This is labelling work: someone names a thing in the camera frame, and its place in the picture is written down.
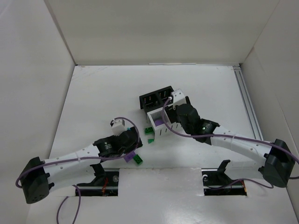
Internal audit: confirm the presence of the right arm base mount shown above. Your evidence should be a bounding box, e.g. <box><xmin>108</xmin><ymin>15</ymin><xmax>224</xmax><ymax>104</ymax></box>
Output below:
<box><xmin>201</xmin><ymin>160</ymin><xmax>247</xmax><ymax>196</ymax></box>

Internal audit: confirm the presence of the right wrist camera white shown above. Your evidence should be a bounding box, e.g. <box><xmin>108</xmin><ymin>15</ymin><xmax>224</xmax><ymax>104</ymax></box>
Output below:
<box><xmin>171</xmin><ymin>89</ymin><xmax>186</xmax><ymax>110</ymax></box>

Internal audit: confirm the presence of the purple cable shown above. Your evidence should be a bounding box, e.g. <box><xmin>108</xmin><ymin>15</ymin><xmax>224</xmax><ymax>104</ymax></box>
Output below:
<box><xmin>15</xmin><ymin>117</ymin><xmax>135</xmax><ymax>224</ymax></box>
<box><xmin>162</xmin><ymin>97</ymin><xmax>299</xmax><ymax>189</ymax></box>

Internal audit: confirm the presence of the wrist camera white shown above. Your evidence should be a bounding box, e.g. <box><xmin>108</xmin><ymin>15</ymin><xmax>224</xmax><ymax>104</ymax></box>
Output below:
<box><xmin>110</xmin><ymin>119</ymin><xmax>126</xmax><ymax>136</ymax></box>
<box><xmin>171</xmin><ymin>89</ymin><xmax>186</xmax><ymax>110</ymax></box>

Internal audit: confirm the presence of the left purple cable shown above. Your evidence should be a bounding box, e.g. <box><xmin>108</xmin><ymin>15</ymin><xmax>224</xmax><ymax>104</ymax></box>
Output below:
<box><xmin>15</xmin><ymin>117</ymin><xmax>135</xmax><ymax>224</ymax></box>

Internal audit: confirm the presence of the green lego by bin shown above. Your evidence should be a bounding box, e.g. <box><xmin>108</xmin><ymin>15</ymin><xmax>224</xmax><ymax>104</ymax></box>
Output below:
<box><xmin>144</xmin><ymin>127</ymin><xmax>154</xmax><ymax>135</ymax></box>

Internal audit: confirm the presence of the green 2x2 lego front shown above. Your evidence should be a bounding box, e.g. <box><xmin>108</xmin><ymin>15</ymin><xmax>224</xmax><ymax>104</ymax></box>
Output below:
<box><xmin>133</xmin><ymin>154</ymin><xmax>143</xmax><ymax>165</ymax></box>

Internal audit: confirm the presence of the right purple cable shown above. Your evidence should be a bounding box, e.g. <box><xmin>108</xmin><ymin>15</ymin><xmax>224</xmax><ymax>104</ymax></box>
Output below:
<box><xmin>162</xmin><ymin>97</ymin><xmax>299</xmax><ymax>189</ymax></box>

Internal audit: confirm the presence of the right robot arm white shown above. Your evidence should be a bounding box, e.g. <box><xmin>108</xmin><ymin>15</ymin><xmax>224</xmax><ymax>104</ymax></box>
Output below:
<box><xmin>162</xmin><ymin>96</ymin><xmax>299</xmax><ymax>188</ymax></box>

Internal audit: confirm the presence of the purple oval lego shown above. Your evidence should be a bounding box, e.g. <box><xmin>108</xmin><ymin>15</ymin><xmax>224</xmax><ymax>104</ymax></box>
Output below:
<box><xmin>154</xmin><ymin>119</ymin><xmax>164</xmax><ymax>126</ymax></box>

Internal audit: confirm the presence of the white double bin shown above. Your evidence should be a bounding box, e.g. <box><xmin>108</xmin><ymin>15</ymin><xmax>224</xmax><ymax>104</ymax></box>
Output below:
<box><xmin>147</xmin><ymin>107</ymin><xmax>183</xmax><ymax>140</ymax></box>

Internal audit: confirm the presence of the black double bin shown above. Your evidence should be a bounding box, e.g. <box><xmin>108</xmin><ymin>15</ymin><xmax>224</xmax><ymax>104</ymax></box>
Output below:
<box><xmin>139</xmin><ymin>86</ymin><xmax>174</xmax><ymax>113</ymax></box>

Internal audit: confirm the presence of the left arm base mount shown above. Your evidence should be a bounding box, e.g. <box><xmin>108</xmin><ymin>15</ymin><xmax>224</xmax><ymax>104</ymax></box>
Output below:
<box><xmin>77</xmin><ymin>163</ymin><xmax>120</xmax><ymax>196</ymax></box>

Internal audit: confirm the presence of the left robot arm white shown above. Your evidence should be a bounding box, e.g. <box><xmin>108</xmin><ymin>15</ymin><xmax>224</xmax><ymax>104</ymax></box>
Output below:
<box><xmin>15</xmin><ymin>127</ymin><xmax>142</xmax><ymax>204</ymax></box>

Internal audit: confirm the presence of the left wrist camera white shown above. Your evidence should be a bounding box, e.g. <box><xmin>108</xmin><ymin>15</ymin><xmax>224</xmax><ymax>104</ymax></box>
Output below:
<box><xmin>110</xmin><ymin>119</ymin><xmax>126</xmax><ymax>136</ymax></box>

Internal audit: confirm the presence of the purple 2x2 lego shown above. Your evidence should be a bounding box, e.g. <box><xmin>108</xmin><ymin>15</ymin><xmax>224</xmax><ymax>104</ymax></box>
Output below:
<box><xmin>123</xmin><ymin>152</ymin><xmax>136</xmax><ymax>163</ymax></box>

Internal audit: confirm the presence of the aluminium rail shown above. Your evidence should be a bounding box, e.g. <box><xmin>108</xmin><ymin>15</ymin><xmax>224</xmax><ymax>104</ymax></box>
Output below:
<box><xmin>233</xmin><ymin>66</ymin><xmax>263</xmax><ymax>140</ymax></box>

